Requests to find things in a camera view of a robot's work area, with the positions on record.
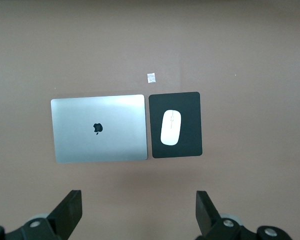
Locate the white computer mouse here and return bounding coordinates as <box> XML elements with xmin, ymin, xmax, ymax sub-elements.
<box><xmin>160</xmin><ymin>109</ymin><xmax>182</xmax><ymax>146</ymax></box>

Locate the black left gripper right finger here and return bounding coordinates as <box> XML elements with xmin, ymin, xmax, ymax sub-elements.
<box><xmin>194</xmin><ymin>190</ymin><xmax>293</xmax><ymax>240</ymax></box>

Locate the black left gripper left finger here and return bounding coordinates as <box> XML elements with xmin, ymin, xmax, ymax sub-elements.
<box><xmin>0</xmin><ymin>189</ymin><xmax>83</xmax><ymax>240</ymax></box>

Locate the black mouse pad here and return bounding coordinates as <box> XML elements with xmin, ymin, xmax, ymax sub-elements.
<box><xmin>148</xmin><ymin>91</ymin><xmax>203</xmax><ymax>159</ymax></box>

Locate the silver closed laptop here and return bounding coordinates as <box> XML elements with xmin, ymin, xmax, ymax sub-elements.
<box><xmin>50</xmin><ymin>94</ymin><xmax>149</xmax><ymax>164</ymax></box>

